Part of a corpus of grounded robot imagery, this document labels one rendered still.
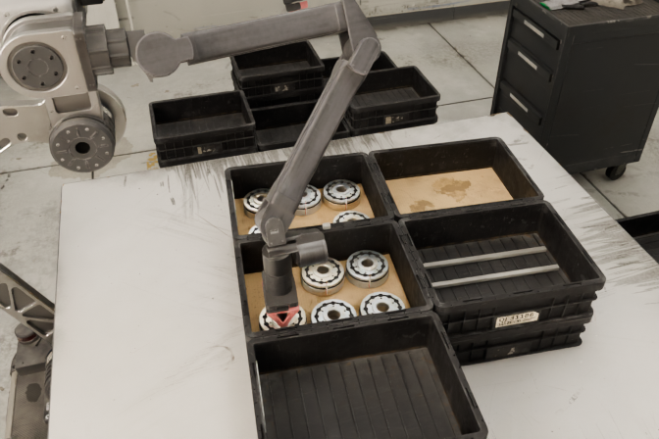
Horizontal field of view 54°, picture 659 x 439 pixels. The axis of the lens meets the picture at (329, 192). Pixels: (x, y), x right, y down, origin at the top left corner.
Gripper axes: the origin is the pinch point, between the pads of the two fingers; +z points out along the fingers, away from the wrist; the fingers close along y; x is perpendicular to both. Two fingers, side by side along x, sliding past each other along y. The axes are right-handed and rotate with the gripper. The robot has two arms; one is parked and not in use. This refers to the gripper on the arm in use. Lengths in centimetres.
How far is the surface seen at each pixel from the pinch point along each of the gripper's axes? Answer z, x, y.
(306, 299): 6.3, -6.7, 8.9
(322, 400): 6.0, -5.3, -18.4
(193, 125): 43, 20, 146
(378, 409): 6.0, -15.9, -22.5
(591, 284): -3, -67, -8
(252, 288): 6.3, 5.3, 14.7
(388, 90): 44, -70, 160
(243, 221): 6.8, 5.2, 39.6
